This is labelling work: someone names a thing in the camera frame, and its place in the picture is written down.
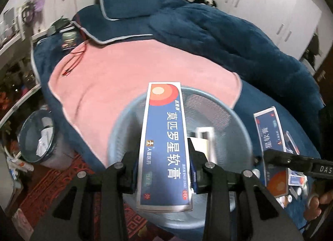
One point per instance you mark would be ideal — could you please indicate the person's right hand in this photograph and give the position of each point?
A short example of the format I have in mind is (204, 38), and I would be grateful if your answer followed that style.
(313, 211)

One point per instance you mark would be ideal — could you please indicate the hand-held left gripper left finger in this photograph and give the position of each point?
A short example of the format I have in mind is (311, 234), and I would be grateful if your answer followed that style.
(134, 176)

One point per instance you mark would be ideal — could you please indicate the blue ointment box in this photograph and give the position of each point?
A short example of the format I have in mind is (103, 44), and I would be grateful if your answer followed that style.
(268, 131)
(164, 139)

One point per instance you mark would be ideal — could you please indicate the brown door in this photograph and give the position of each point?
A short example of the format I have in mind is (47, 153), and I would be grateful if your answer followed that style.
(322, 74)

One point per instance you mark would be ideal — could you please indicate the grey trash bin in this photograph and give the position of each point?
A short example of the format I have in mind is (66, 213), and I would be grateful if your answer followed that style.
(28, 131)

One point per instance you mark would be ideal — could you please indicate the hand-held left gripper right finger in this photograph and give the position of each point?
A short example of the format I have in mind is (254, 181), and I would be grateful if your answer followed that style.
(193, 178)

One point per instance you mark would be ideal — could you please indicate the dark blue fleece blanket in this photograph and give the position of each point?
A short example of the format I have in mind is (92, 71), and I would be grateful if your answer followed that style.
(221, 48)

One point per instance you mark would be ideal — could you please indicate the pink towel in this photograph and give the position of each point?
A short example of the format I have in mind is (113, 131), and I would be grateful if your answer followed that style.
(117, 74)

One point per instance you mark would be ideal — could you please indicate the light blue plastic basket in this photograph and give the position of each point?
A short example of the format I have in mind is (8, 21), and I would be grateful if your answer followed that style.
(221, 116)

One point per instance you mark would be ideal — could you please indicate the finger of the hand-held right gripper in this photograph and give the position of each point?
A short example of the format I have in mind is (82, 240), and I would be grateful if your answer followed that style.
(286, 159)

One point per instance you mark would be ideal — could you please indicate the dark bundle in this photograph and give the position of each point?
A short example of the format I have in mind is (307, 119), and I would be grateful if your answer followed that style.
(59, 25)

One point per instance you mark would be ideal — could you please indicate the dark hanging clothes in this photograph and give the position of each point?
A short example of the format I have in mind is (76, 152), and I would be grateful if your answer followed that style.
(313, 48)

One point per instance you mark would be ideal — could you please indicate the dark blue flat pillow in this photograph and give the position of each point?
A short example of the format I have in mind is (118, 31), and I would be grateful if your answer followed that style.
(117, 28)

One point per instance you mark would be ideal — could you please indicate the white wardrobe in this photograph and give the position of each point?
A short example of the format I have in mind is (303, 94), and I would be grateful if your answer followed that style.
(260, 1)

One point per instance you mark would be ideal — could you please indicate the small blue white box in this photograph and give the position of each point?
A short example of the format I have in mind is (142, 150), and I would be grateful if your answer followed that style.
(292, 140)
(296, 179)

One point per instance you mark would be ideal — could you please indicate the white wall shelf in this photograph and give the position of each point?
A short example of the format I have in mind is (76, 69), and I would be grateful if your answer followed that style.
(15, 56)

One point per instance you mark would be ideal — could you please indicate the dark electronic device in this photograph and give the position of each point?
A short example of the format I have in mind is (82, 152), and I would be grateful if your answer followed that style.
(69, 40)

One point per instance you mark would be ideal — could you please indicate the cluster of white caps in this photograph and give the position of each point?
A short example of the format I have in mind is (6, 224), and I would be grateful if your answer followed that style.
(299, 192)

